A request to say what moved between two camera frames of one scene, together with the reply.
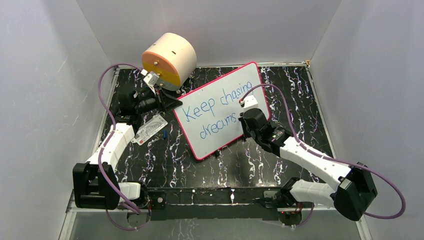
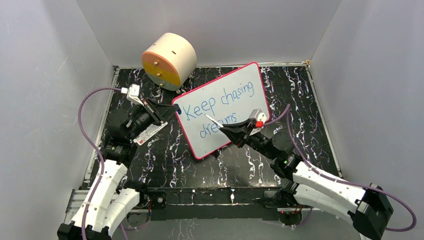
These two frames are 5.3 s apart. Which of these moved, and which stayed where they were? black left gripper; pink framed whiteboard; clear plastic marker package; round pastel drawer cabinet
Moved: black left gripper
Stayed: round pastel drawer cabinet; clear plastic marker package; pink framed whiteboard
